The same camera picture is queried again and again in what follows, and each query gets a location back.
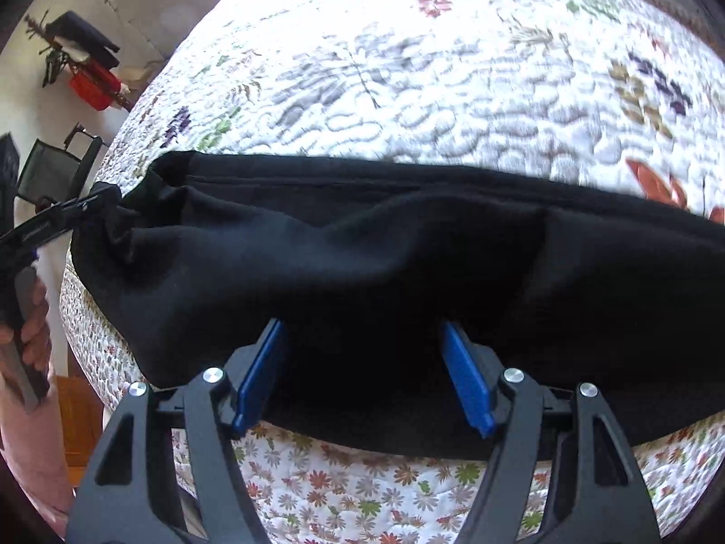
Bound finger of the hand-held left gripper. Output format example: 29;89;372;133
0;181;122;258

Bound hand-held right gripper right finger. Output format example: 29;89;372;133
439;320;663;544

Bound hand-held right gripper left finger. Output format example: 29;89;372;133
65;318;290;544

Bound black pants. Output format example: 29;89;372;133
71;150;725;462

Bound person's left forearm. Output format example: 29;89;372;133
0;363;77;522

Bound person's left hand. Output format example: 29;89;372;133
23;286;53;378

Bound black mesh chair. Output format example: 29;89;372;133
17;121;106;210

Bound red plastic crate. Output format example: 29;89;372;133
69;62;124;112

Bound black bag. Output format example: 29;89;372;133
45;10;121;69

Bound floral quilted bedspread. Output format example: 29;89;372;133
57;0;725;544

